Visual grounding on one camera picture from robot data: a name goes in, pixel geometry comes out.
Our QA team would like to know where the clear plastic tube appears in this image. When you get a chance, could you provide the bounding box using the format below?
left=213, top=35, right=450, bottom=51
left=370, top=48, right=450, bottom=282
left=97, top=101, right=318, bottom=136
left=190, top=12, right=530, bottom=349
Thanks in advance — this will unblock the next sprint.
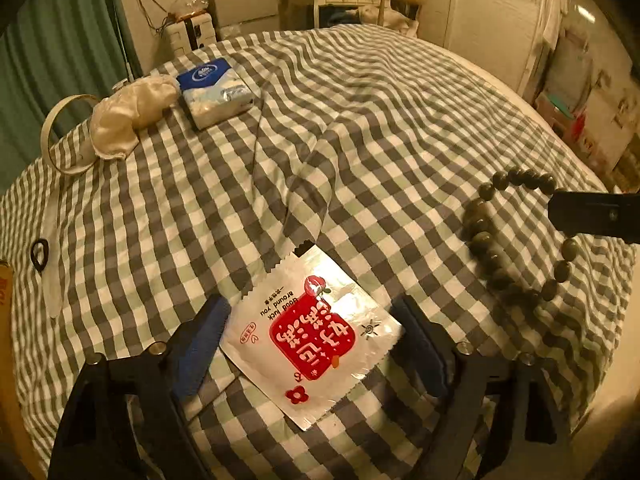
left=41, top=174, right=67, bottom=318

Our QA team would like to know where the brown cardboard box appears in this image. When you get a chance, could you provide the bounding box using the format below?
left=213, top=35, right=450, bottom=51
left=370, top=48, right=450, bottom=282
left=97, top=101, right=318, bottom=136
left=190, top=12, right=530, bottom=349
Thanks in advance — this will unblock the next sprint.
left=1, top=261, right=47, bottom=479

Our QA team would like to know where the wooden chair with clothes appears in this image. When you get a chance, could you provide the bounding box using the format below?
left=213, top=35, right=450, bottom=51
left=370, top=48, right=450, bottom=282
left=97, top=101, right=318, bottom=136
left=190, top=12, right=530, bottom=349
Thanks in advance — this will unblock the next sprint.
left=357, top=0, right=425, bottom=38

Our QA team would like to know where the checkered bed sheet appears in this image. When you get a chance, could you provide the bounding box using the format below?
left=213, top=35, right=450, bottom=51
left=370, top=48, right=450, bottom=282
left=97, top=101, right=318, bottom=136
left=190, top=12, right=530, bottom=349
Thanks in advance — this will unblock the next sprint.
left=1, top=25, right=636, bottom=466

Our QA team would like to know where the white suitcase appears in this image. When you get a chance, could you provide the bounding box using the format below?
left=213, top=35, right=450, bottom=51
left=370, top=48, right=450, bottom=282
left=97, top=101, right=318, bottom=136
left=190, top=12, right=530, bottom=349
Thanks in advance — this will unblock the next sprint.
left=165, top=11, right=217, bottom=58

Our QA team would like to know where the blue tissue pack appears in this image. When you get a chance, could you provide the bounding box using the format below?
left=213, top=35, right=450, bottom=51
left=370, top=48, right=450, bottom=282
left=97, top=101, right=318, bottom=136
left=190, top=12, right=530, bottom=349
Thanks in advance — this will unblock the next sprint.
left=177, top=58, right=255, bottom=130

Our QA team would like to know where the cream fabric scrunchie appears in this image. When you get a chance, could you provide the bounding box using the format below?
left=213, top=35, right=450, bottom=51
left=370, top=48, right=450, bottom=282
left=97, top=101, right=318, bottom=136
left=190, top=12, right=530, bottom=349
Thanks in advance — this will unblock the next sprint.
left=89, top=75, right=180, bottom=160

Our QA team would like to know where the green curtain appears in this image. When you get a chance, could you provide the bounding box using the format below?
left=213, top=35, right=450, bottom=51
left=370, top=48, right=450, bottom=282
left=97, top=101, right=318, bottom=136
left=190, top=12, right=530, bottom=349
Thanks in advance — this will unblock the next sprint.
left=1, top=0, right=142, bottom=190

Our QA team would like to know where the black hair tie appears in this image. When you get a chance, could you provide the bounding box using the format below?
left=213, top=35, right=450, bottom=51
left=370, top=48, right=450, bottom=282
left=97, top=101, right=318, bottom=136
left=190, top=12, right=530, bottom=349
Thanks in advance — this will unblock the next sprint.
left=29, top=237, right=51, bottom=273

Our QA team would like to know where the dark bead bracelet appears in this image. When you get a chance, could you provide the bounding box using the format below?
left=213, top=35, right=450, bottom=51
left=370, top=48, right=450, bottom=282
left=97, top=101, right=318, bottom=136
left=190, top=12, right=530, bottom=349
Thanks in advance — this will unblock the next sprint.
left=460, top=164, right=582, bottom=306

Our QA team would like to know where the grey mini fridge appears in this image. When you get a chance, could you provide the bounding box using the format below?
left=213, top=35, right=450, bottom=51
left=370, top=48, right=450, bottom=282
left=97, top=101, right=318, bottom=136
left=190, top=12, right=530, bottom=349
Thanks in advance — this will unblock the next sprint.
left=210, top=0, right=280, bottom=40

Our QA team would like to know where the white louvered wardrobe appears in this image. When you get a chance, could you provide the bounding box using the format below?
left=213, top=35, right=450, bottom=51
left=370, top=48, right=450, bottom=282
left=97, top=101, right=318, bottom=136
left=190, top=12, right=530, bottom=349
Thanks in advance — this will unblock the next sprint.
left=418, top=0, right=544, bottom=93

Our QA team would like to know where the white vanity table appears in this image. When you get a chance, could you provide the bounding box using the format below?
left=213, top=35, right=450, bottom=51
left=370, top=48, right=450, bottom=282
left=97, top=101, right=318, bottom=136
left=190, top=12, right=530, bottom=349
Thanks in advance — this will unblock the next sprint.
left=279, top=0, right=382, bottom=30

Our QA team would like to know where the red white sachet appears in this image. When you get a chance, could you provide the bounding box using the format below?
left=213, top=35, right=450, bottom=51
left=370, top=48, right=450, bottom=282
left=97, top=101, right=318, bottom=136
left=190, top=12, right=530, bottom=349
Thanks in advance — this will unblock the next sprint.
left=220, top=243, right=402, bottom=430

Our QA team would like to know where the white paper ring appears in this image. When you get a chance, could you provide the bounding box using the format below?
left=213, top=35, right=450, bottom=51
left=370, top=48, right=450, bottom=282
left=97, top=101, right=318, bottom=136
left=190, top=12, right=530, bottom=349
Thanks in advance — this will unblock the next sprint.
left=39, top=93, right=104, bottom=177

